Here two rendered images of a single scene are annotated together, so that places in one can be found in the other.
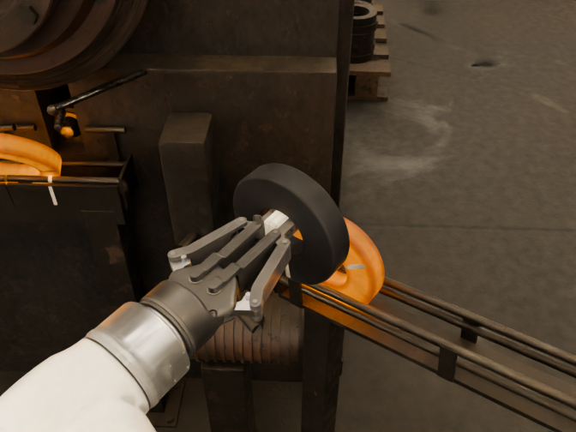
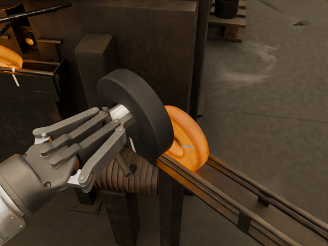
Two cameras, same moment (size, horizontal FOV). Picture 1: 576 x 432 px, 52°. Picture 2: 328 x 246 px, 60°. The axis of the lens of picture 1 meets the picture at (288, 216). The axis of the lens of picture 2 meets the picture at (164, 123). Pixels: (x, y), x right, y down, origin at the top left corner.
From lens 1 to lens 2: 26 cm
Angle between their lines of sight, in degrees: 7
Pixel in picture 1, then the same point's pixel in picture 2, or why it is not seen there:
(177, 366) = (6, 228)
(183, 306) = (17, 179)
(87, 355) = not seen: outside the picture
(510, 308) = (297, 166)
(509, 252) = (301, 133)
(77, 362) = not seen: outside the picture
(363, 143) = (224, 64)
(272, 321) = (141, 169)
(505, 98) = (310, 44)
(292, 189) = (128, 90)
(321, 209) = (149, 108)
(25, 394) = not seen: outside the picture
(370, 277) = (197, 154)
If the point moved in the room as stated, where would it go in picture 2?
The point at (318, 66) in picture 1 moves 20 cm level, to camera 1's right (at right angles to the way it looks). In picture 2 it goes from (183, 6) to (267, 11)
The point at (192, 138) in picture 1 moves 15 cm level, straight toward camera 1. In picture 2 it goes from (95, 50) to (88, 88)
